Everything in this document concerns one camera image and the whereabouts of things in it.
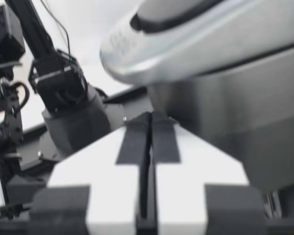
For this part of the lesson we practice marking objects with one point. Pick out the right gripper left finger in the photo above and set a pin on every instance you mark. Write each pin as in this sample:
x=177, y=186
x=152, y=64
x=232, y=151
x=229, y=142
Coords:
x=107, y=171

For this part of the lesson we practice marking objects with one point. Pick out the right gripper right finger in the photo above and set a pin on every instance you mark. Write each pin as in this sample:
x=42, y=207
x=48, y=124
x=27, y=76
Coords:
x=201, y=171

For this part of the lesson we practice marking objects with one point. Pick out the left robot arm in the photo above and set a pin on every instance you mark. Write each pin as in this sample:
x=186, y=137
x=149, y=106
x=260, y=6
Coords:
x=63, y=93

